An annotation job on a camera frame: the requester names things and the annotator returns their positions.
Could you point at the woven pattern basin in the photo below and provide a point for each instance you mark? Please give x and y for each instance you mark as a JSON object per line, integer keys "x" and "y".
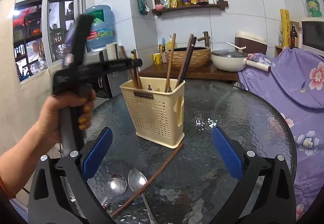
{"x": 200, "y": 57}

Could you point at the brown wooden chopstick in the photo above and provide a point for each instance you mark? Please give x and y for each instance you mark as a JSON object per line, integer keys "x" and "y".
{"x": 170, "y": 63}
{"x": 186, "y": 59}
{"x": 153, "y": 177}

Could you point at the round glass table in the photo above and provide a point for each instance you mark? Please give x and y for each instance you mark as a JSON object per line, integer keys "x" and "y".
{"x": 192, "y": 184}

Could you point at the brass faucet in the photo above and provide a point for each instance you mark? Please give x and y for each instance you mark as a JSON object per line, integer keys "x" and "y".
{"x": 205, "y": 38}

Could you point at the yellow mug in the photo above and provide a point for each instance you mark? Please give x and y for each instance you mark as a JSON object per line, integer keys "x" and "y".
{"x": 157, "y": 58}

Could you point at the person's left hand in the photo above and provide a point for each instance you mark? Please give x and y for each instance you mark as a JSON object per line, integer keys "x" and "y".
{"x": 56, "y": 110}

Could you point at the white microwave oven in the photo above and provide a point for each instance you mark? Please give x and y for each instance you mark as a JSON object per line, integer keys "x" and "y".
{"x": 313, "y": 35}

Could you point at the yellow roll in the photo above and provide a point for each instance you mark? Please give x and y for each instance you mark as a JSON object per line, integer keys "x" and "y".
{"x": 286, "y": 27}

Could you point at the brown white rice cooker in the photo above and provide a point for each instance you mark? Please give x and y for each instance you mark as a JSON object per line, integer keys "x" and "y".
{"x": 252, "y": 42}

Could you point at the green hanging packet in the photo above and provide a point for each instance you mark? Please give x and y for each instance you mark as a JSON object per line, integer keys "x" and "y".
{"x": 143, "y": 7}

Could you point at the black chopstick gold band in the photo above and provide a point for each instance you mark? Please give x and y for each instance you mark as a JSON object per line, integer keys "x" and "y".
{"x": 189, "y": 59}

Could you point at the blue water jug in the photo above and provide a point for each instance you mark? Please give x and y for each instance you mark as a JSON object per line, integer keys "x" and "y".
{"x": 102, "y": 28}

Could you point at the stacked green tubs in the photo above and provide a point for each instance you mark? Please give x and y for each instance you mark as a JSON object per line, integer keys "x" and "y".
{"x": 313, "y": 7}

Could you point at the white pan with lid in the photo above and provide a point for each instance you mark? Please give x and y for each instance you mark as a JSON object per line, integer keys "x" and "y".
{"x": 235, "y": 61}

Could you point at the cream plastic utensil holder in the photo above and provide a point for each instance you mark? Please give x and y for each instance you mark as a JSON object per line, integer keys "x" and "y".
{"x": 157, "y": 115}

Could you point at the steel spoon with wooden handle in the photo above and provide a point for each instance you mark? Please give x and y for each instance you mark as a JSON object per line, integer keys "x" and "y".
{"x": 117, "y": 185}

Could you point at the window with aluminium frame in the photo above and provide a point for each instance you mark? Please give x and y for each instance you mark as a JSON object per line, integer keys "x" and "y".
{"x": 40, "y": 28}

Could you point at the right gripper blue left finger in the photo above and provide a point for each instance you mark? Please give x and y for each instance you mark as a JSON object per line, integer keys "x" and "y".
{"x": 94, "y": 152}

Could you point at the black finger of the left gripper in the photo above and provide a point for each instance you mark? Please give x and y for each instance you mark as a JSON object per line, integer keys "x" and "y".
{"x": 131, "y": 63}

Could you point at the dark brown glass bottle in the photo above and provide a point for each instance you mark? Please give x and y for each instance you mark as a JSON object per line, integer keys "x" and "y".
{"x": 294, "y": 37}

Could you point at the all steel spoon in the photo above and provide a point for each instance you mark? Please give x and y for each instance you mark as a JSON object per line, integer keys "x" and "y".
{"x": 137, "y": 180}

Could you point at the person's left forearm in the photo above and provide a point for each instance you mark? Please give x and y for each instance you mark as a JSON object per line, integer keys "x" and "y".
{"x": 19, "y": 162}

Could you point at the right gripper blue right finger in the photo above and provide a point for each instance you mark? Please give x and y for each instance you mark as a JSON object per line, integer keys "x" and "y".
{"x": 231, "y": 152}

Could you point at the yellow soap bottle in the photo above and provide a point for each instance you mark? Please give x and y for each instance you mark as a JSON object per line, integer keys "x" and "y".
{"x": 171, "y": 43}

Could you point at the purple floral cloth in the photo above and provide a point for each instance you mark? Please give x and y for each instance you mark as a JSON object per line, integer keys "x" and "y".
{"x": 294, "y": 86}

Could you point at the paper cup stack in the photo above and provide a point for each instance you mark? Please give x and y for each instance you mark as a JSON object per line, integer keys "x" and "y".
{"x": 112, "y": 52}

